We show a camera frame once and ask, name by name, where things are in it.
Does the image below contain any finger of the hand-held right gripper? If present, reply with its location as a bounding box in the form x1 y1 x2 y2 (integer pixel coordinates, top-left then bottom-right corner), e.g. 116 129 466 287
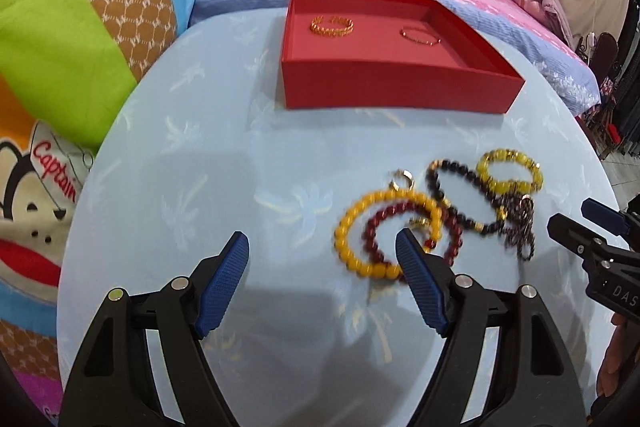
547 214 626 268
581 199 640 236

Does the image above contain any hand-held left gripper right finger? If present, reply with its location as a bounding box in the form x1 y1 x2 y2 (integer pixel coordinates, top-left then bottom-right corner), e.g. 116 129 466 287
395 228 586 427

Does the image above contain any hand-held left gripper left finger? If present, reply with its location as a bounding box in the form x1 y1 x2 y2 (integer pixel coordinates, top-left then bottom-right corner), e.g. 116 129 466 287
59 231 251 427

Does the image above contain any garnet small bead bracelet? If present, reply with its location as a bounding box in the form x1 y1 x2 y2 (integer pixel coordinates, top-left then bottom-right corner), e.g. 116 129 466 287
495 194 539 261

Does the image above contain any dark red bead bracelet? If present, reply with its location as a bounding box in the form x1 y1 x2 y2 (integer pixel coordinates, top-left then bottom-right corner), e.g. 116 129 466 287
362 202 463 268

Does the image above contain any orange yellow bead bracelet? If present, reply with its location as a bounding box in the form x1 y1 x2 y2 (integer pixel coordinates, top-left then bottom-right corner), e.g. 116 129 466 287
335 169 443 281

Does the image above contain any dark brown bead bracelet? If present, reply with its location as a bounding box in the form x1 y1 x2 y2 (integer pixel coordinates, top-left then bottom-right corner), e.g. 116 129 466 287
425 158 506 235

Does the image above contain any yellow stone charm bracelet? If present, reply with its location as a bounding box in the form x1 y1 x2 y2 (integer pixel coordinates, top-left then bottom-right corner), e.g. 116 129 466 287
476 148 544 196

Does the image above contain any red jewelry box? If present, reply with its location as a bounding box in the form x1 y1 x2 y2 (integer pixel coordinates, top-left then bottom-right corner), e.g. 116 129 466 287
280 0 526 114

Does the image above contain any person's right hand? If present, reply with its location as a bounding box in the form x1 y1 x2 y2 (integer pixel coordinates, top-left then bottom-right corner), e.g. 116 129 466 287
595 312 640 408

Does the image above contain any light blue palm print tablecloth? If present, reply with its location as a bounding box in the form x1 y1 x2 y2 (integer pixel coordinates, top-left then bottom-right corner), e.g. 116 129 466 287
56 9 623 427

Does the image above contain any thin rose gold bangle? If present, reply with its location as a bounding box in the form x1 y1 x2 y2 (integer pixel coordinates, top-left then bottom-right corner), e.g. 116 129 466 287
400 26 442 46

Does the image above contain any cartoon monkey printed blanket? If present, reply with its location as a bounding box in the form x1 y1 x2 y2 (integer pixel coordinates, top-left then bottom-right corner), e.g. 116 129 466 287
0 0 261 427

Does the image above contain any gold woven bangle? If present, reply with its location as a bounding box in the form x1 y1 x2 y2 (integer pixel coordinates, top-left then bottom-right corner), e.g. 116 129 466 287
309 14 355 36

